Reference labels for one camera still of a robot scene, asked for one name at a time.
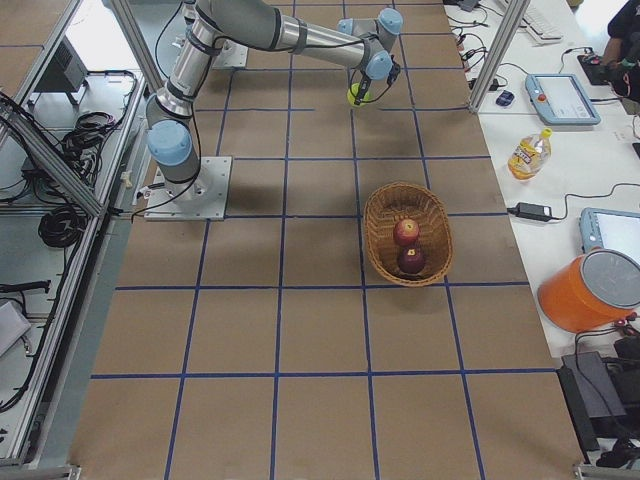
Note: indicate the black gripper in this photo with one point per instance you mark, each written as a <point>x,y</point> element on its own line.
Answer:
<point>363,82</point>

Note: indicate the green apple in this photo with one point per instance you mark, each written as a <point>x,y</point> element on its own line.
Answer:
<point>367,98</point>

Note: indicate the dark red apple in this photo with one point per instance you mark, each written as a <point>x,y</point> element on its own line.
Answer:
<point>411,260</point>

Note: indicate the woven wicker basket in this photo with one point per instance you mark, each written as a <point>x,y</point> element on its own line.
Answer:
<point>395,201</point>

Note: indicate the small dark blue pouch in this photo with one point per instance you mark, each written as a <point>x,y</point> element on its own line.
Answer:
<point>505,99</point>

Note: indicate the orange juice bottle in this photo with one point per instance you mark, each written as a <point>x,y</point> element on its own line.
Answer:
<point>530,155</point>

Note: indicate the white keyboard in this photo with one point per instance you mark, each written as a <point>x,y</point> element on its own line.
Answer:
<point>539,28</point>

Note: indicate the blue teach pendant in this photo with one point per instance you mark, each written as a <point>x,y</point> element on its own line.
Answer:
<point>610,229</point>
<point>560,100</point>

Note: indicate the black power adapter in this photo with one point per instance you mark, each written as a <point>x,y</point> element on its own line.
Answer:
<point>529,211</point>

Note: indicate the person at desk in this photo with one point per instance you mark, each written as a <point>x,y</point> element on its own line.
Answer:
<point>623,31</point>

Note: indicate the orange bucket with lid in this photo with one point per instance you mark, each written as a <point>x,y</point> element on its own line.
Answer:
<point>596,288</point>

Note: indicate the black box device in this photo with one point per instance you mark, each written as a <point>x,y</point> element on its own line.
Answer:
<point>602,397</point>

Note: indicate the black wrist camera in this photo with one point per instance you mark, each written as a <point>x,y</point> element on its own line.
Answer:
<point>393,74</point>

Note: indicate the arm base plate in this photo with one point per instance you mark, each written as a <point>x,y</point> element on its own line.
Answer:
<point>231,56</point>
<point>205,200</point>

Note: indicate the aluminium frame post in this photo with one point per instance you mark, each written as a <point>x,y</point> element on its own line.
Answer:
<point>506,31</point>

